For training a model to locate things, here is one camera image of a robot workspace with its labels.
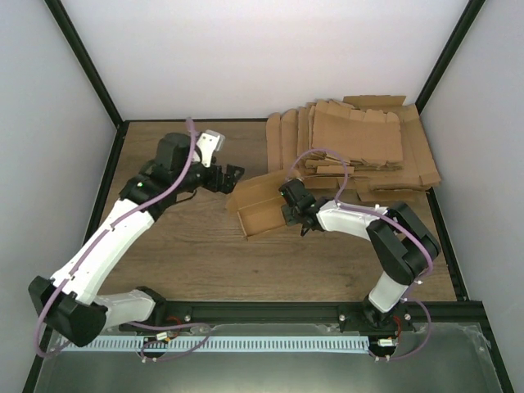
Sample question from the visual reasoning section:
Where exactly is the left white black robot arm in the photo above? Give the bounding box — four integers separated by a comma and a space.
29, 130, 244, 347

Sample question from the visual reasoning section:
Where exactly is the black frame post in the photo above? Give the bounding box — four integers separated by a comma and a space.
415, 0, 486, 114
44, 0, 124, 129

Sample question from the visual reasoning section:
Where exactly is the black frame post left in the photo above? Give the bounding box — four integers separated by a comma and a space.
44, 0, 124, 129

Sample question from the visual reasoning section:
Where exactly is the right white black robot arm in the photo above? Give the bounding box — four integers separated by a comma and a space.
279, 178, 441, 330

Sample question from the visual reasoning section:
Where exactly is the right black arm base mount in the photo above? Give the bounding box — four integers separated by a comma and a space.
337, 302, 413, 335

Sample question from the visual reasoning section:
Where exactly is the clear plastic sheet cover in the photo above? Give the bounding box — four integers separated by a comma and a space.
25, 323, 503, 392

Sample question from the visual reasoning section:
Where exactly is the stack of flat cardboard blanks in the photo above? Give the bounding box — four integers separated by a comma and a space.
265, 95, 441, 201

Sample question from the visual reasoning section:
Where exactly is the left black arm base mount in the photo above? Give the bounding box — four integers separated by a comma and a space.
117, 307, 193, 334

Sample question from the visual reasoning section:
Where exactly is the light blue slotted cable duct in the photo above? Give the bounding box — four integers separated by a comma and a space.
64, 336, 369, 355

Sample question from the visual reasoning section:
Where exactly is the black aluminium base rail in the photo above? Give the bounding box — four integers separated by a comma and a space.
52, 300, 484, 328

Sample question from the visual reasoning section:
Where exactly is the brown cardboard box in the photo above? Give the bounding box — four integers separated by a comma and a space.
226, 169, 288, 241

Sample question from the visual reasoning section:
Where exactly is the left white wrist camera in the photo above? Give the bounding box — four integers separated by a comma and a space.
192, 129, 226, 168

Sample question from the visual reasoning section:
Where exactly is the black frame post right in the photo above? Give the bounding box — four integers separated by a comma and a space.
415, 0, 486, 114

